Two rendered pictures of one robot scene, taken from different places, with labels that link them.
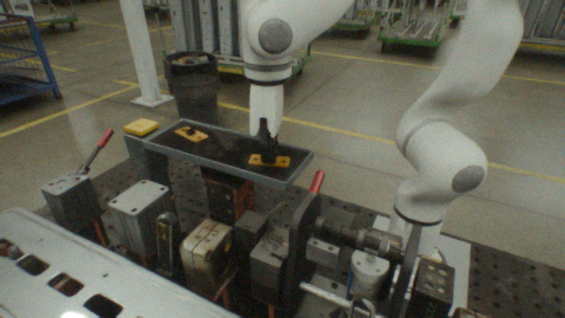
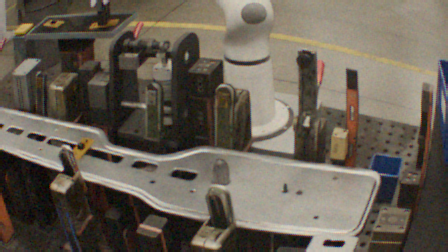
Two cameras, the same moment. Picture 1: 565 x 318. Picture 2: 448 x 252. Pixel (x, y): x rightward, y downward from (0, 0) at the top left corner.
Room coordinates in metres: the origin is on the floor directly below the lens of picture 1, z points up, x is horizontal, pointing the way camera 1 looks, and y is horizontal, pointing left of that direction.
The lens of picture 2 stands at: (-1.09, -0.18, 1.82)
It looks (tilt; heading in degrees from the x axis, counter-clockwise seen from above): 31 degrees down; 357
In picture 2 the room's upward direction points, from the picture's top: 4 degrees counter-clockwise
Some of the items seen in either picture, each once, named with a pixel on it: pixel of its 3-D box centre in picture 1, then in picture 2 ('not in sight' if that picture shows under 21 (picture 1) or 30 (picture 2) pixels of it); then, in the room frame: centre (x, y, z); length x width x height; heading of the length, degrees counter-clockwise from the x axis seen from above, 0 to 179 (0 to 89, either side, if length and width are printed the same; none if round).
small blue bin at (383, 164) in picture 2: not in sight; (384, 178); (0.34, -0.69, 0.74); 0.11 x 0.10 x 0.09; 63
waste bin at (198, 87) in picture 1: (195, 93); (43, 17); (3.09, 0.83, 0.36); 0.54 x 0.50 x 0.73; 152
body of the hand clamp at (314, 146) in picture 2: not in sight; (308, 193); (0.17, -0.42, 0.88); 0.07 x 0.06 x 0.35; 153
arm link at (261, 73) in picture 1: (267, 67); not in sight; (0.58, 0.02, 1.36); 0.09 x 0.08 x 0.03; 171
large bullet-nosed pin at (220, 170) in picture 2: not in sight; (220, 173); (0.08, -0.24, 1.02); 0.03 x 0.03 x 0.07
